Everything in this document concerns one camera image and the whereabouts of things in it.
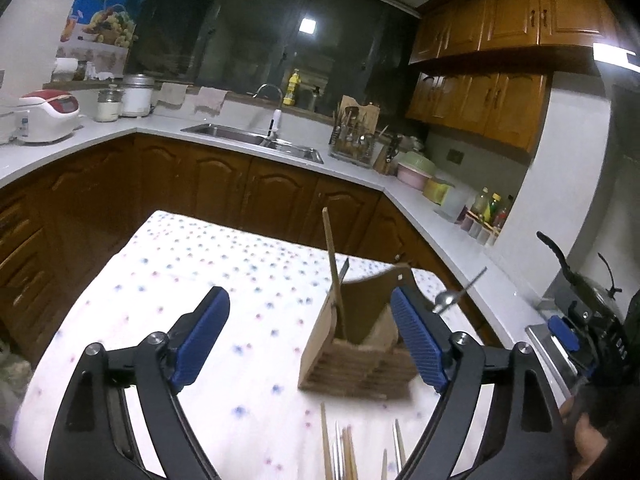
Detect white dotted tablecloth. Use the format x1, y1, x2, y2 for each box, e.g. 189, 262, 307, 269
8, 209, 572, 480

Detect wooden utensil holder box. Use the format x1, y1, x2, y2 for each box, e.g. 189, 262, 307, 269
298, 264, 418, 400

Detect dish drying rack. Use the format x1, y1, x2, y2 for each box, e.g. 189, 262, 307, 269
329, 96, 380, 167

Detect hanging dish cloth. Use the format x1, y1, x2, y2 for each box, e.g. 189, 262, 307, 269
194, 86, 228, 115

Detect translucent pitcher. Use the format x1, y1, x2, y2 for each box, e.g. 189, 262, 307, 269
423, 178, 470, 222

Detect upper wooden cabinets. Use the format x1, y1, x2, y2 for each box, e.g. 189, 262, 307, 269
406, 0, 623, 157

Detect metal spoon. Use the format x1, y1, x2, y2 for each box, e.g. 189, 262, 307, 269
434, 268, 487, 314

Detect wooden cabinets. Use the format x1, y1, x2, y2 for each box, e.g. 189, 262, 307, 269
0, 131, 501, 366
406, 0, 623, 157

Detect glass jar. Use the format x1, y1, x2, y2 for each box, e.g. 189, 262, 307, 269
94, 84, 122, 122

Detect green pink bowl stack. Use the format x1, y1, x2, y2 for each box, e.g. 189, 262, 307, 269
397, 152, 436, 191

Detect steel sink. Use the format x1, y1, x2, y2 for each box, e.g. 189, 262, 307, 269
182, 124, 323, 164

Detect gas stove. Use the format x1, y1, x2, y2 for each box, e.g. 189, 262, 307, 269
525, 300, 585, 404

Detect lower wooden cabinets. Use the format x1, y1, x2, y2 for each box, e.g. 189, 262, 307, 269
0, 131, 501, 366

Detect white red rice cooker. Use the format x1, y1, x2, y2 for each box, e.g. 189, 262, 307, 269
14, 89, 80, 144

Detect condiment bottles rack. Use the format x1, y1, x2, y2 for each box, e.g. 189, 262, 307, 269
459, 188, 514, 247

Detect fruit beach poster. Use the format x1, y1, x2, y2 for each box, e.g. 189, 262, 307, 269
56, 0, 145, 77

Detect person right hand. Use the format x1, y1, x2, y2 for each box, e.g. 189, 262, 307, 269
559, 385, 610, 479

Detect dark chopstick group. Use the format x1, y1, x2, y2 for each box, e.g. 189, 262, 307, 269
393, 419, 406, 474

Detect chrome sink faucet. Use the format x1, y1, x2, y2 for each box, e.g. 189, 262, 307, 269
252, 82, 284, 139

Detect black wok with lid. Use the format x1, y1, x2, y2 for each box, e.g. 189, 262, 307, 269
536, 231, 624, 330

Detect white canister pot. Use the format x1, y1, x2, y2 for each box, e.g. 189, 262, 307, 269
120, 74, 155, 118

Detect wooden chopstick lone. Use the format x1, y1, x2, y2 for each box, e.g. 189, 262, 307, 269
380, 448, 388, 480

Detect yellow oil bottle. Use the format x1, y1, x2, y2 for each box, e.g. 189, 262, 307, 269
283, 68, 302, 106

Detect dark window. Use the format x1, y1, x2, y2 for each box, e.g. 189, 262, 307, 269
125, 0, 419, 125

